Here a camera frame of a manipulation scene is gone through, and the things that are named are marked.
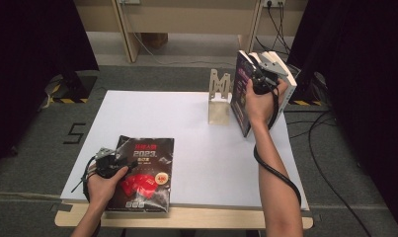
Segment white book with picture grid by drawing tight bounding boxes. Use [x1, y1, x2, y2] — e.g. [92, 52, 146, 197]
[265, 49, 299, 131]

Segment person's right hand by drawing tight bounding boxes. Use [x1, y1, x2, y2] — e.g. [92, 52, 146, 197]
[244, 77, 289, 128]

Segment black curtain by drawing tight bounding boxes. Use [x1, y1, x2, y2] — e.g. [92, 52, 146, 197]
[0, 0, 99, 174]
[285, 0, 398, 230]

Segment left hand-held gripper cable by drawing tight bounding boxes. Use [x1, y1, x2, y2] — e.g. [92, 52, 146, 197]
[70, 155, 100, 203]

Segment dark brown glossy book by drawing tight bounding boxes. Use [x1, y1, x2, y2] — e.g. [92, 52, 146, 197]
[105, 134, 176, 214]

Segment wooden expandable book rack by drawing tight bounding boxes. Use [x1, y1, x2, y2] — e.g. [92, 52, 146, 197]
[207, 67, 236, 126]

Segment light wooden table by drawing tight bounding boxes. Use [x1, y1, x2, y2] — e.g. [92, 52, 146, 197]
[53, 199, 315, 231]

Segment white wall socket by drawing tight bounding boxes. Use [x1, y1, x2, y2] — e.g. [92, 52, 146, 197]
[262, 0, 286, 9]

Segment black wall socket cables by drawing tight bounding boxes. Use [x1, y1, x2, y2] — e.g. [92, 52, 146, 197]
[255, 0, 302, 73]

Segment right hand-held gripper cable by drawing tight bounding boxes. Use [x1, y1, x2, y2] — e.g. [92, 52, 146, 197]
[253, 86, 303, 209]

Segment beige wooden desk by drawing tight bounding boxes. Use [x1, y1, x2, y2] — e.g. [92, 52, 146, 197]
[71, 0, 309, 65]

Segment person's left hand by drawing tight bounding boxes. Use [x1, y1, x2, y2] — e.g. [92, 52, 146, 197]
[86, 166, 130, 212]

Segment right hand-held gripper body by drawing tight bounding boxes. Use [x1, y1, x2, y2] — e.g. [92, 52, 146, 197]
[251, 58, 290, 96]

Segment long black floor cable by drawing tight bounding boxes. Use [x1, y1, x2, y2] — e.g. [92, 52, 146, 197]
[283, 110, 372, 237]

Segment white floor cable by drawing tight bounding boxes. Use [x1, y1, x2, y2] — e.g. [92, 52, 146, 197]
[132, 32, 242, 68]

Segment short black floor cable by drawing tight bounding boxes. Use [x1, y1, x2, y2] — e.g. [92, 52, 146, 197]
[285, 118, 338, 140]

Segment black stand base striped tape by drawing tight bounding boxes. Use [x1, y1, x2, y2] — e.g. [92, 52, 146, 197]
[44, 71, 99, 105]
[286, 63, 330, 107]

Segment hand-held gripper cable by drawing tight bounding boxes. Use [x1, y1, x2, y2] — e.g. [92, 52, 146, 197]
[70, 155, 100, 203]
[253, 86, 303, 209]

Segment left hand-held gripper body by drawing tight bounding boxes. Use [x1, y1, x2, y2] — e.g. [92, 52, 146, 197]
[93, 146, 128, 181]

